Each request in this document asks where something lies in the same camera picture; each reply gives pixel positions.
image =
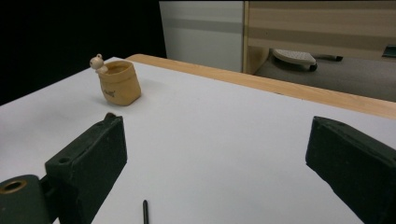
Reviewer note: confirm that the wooden desk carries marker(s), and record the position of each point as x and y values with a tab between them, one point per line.
311	28

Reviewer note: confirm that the white cabinet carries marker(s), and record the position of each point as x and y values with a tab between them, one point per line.
202	37

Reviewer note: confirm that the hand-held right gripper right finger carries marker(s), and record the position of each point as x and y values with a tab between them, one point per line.
351	161

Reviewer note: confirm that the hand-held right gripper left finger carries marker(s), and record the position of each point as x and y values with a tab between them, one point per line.
87	161

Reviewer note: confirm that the black makeup brush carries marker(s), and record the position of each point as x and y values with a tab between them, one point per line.
110	115

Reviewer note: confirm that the black curtain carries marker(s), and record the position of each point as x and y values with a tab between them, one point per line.
62	31

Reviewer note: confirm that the thin black cosmetic pencil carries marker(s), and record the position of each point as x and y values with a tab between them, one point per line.
145	213

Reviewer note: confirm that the white board sheet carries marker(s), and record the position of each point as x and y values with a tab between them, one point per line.
202	140

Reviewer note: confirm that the wooden table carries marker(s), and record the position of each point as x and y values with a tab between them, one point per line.
280	85

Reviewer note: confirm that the tan holder with frog figure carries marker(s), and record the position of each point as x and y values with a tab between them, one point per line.
120	85

